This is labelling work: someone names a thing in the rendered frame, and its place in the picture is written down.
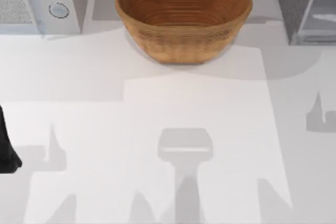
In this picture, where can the brown woven basket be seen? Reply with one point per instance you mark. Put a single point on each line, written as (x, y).
(183, 11)

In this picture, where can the round microwave knob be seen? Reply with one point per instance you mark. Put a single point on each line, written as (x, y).
(58, 10)

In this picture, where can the pale microwave oven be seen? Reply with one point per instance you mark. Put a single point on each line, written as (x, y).
(36, 1)

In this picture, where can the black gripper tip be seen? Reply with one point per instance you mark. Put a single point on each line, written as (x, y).
(6, 150)

